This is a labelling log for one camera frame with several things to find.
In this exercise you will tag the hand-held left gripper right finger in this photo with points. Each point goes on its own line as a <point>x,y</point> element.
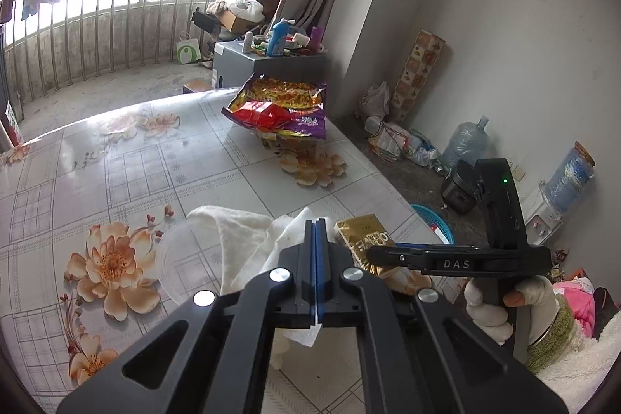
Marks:
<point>324,278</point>

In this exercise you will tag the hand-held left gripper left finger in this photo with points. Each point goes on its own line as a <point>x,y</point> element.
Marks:
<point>308,278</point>

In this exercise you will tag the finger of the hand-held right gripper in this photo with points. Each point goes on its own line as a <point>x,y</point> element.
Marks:
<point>393,256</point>

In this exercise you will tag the gold foil packet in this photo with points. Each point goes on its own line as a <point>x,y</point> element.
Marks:
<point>359,239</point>

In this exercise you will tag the blue plastic basket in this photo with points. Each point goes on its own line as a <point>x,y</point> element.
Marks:
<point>436,222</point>

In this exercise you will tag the white tissue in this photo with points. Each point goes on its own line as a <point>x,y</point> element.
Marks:
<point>242,234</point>

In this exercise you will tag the yellow and purple snack bag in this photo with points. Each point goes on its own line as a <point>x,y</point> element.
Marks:
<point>291,96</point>

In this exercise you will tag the person's right forearm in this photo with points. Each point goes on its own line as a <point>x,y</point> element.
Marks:
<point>577,375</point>

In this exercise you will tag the person's right hand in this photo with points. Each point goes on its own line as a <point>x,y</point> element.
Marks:
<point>541,302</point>

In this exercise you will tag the white water dispenser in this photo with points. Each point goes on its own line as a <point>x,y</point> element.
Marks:
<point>543,220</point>

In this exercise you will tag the black rice cooker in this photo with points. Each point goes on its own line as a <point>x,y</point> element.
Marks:
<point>458,195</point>

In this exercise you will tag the labelled blue water jug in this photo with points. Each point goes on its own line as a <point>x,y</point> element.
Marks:
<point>572,176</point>

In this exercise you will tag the empty blue water jug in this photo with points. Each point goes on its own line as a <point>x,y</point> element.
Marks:
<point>465,142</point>

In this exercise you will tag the pile of packets and wrappers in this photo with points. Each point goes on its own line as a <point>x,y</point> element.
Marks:
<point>393,142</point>

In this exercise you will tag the pink printed blanket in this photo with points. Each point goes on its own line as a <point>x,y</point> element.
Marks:
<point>580,307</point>

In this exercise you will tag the clear plastic lid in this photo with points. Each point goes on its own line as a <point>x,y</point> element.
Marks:
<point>189,263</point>

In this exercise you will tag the white plastic bag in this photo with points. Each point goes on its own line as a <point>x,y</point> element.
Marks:
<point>376,101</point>

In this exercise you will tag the red snack packet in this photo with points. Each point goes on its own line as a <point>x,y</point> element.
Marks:
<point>264,115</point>

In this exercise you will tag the tall patterned box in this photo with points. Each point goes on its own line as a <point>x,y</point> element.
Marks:
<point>417,74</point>

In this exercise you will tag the grey cabinet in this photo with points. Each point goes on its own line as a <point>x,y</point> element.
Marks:
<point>281,69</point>

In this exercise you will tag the small wooden stool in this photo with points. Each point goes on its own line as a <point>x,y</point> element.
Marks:
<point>199,85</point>

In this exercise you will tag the purple cup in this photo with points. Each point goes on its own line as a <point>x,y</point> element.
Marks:
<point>317,38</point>

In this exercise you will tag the blue detergent bottle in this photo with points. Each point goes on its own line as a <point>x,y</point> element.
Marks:
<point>277,40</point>

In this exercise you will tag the small white bottle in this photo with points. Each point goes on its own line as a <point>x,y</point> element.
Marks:
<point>249,43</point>

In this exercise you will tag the white and green paper bag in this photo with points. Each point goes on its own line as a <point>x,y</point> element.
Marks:
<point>188,51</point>

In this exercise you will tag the cardboard box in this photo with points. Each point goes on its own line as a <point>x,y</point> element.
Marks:
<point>237,22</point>

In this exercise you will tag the black bag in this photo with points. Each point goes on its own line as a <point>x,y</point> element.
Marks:
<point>206,22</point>

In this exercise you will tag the metal balcony railing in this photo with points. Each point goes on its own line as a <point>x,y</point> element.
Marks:
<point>121,6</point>

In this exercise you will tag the wall socket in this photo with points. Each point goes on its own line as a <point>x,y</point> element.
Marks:
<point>519,174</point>

